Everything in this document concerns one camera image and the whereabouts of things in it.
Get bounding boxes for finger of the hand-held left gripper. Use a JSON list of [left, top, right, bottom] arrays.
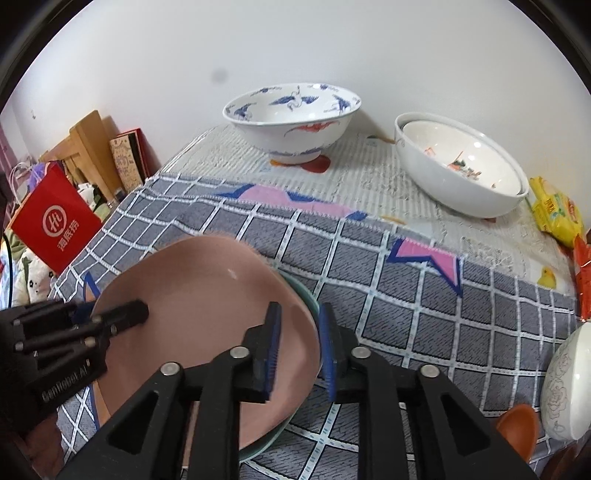
[[16, 300, 150, 354], [11, 302, 95, 335]]

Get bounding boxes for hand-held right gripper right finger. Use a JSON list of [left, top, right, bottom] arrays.
[[320, 302, 539, 480]]

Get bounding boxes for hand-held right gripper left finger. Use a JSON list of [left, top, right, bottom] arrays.
[[55, 301, 283, 480]]

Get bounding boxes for blue plate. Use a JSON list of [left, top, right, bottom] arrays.
[[240, 270, 321, 462]]

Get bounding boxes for pink plate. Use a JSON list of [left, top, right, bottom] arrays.
[[90, 235, 322, 455]]

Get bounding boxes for small brown bowl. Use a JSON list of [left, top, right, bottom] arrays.
[[496, 403, 540, 462]]

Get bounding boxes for plain white bowl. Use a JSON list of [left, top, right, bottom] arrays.
[[540, 323, 591, 441]]

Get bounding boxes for person's left hand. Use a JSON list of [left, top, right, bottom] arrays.
[[23, 401, 100, 462]]

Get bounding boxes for pale patterned cloth pile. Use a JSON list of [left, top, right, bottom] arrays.
[[0, 226, 63, 310]]

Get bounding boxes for grey checked tablecloth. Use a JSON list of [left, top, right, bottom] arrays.
[[48, 173, 580, 480]]

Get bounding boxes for red paper bag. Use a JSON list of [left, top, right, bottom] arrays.
[[9, 161, 102, 275]]

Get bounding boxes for purple plastic bag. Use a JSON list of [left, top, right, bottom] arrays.
[[28, 162, 52, 186]]

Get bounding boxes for patterned box with red side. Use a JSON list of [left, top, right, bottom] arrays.
[[109, 127, 162, 191]]

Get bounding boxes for light wooden boards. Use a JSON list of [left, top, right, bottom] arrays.
[[39, 110, 122, 201]]

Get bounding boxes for large white bowl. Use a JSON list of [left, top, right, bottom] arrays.
[[394, 112, 530, 219]]

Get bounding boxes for blue crane-pattern bowl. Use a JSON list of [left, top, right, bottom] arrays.
[[223, 83, 362, 165]]

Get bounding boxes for white cartoon-print bowl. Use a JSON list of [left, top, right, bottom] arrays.
[[399, 119, 528, 197]]

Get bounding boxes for red snack bag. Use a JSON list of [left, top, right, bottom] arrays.
[[573, 233, 591, 321]]

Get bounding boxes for yellow snack bag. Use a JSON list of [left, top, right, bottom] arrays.
[[529, 176, 585, 248]]

